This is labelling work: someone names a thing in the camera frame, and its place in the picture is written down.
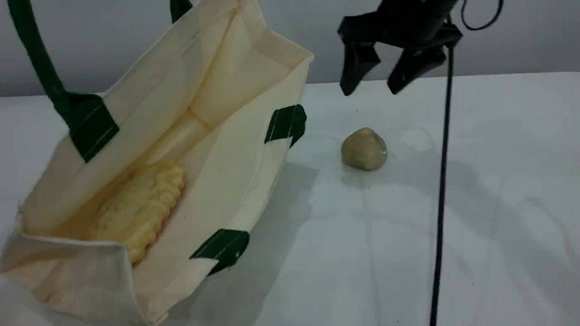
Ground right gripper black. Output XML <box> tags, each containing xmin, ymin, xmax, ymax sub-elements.
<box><xmin>338</xmin><ymin>0</ymin><xmax>464</xmax><ymax>96</ymax></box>

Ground round beige egg yolk pastry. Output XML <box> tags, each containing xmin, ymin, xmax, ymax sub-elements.
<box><xmin>341</xmin><ymin>127</ymin><xmax>388</xmax><ymax>172</ymax></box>

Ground white canvas bag green handles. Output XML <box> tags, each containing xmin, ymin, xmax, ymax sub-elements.
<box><xmin>0</xmin><ymin>0</ymin><xmax>314</xmax><ymax>326</ymax></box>

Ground yellow corn cob toy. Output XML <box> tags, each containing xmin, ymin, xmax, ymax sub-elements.
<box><xmin>84</xmin><ymin>161</ymin><xmax>185</xmax><ymax>264</ymax></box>

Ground looped black cable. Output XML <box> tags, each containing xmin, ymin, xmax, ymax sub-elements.
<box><xmin>461</xmin><ymin>0</ymin><xmax>504</xmax><ymax>31</ymax></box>

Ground thin straight black cable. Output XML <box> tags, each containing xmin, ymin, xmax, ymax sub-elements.
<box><xmin>430</xmin><ymin>43</ymin><xmax>455</xmax><ymax>326</ymax></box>

